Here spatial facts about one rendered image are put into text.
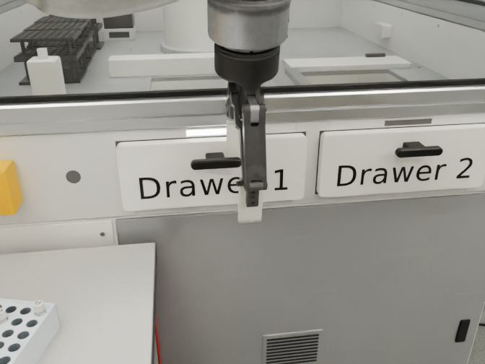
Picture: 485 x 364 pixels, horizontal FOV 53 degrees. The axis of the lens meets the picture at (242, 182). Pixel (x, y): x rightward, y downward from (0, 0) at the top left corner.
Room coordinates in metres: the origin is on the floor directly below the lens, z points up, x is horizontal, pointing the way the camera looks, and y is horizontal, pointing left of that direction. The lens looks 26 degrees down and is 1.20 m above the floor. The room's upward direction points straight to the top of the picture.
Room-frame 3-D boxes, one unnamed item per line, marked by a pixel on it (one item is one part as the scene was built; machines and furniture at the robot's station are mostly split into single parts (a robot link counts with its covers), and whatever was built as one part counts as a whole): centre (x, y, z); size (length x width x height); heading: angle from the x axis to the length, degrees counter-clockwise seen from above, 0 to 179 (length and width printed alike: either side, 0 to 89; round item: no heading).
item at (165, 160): (0.69, 0.04, 0.87); 0.29 x 0.02 x 0.11; 98
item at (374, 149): (0.73, -0.27, 0.87); 0.29 x 0.02 x 0.11; 98
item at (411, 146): (0.70, -0.27, 0.91); 0.07 x 0.04 x 0.01; 98
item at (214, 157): (0.66, 0.04, 0.91); 0.07 x 0.04 x 0.01; 98
